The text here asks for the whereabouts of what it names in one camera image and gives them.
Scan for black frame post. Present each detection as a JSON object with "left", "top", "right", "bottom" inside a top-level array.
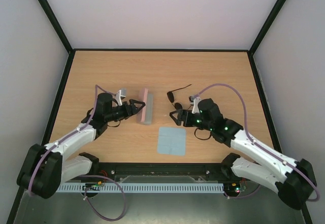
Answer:
[
  {"left": 26, "top": 0, "right": 74, "bottom": 54},
  {"left": 249, "top": 0, "right": 287, "bottom": 55}
]

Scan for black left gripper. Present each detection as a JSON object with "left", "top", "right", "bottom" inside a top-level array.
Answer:
[{"left": 106, "top": 99, "right": 145, "bottom": 122}]

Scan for pink grey glasses case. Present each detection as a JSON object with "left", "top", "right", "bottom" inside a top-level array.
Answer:
[{"left": 137, "top": 88, "right": 153, "bottom": 125}]

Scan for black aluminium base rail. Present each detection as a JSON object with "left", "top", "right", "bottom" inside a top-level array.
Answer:
[{"left": 99, "top": 163, "right": 225, "bottom": 178}]

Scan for black sunglasses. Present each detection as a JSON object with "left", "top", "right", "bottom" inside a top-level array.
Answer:
[{"left": 167, "top": 84, "right": 191, "bottom": 110}]

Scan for black frame post right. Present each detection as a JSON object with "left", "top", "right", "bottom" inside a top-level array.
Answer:
[{"left": 249, "top": 0, "right": 287, "bottom": 55}]

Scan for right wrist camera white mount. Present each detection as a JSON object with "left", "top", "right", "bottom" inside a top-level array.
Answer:
[{"left": 189, "top": 96, "right": 201, "bottom": 114}]

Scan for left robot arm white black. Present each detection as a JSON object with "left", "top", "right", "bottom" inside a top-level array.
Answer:
[{"left": 16, "top": 90, "right": 146, "bottom": 199}]

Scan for light blue cleaning cloth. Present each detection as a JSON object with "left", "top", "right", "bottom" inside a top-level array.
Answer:
[{"left": 157, "top": 127, "right": 186, "bottom": 156}]

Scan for black frame post left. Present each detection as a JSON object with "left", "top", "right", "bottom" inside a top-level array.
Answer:
[{"left": 26, "top": 0, "right": 74, "bottom": 54}]

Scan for light blue slotted cable duct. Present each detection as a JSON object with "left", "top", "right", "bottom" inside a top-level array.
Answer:
[{"left": 57, "top": 182, "right": 224, "bottom": 194}]

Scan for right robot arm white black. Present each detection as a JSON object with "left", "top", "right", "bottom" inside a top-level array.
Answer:
[{"left": 170, "top": 99, "right": 317, "bottom": 210}]

